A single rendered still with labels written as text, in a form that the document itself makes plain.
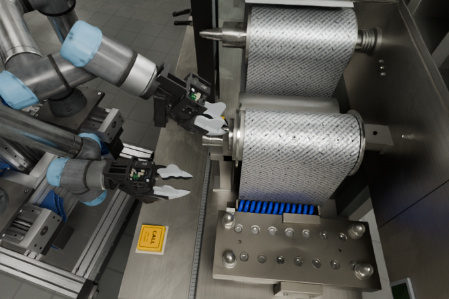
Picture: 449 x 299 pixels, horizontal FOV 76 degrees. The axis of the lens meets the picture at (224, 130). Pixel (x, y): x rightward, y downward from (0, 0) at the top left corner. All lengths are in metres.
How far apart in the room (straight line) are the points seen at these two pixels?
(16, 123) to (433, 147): 0.89
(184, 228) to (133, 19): 2.73
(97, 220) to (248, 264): 1.18
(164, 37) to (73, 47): 2.53
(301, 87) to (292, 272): 0.46
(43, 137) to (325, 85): 0.76
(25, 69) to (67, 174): 0.29
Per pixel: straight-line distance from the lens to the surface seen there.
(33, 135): 0.89
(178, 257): 0.92
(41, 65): 0.65
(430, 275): 0.62
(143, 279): 0.93
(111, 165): 0.78
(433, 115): 0.60
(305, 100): 0.78
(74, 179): 0.82
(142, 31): 3.18
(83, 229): 1.82
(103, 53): 0.55
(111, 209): 1.78
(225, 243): 0.79
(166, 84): 0.56
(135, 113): 2.40
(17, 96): 0.65
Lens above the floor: 1.80
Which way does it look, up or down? 55 degrees down
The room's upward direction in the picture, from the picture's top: straight up
